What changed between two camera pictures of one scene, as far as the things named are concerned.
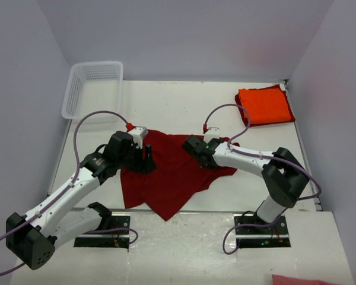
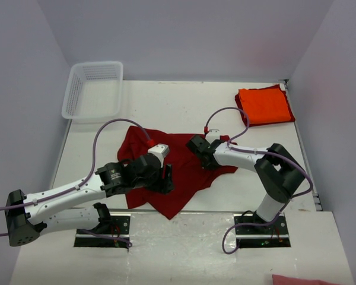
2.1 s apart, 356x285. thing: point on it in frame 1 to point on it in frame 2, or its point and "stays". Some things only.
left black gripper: (142, 165) to (164, 186)
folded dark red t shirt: (244, 115) stays
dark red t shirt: (178, 177) stays
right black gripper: (212, 167) stays
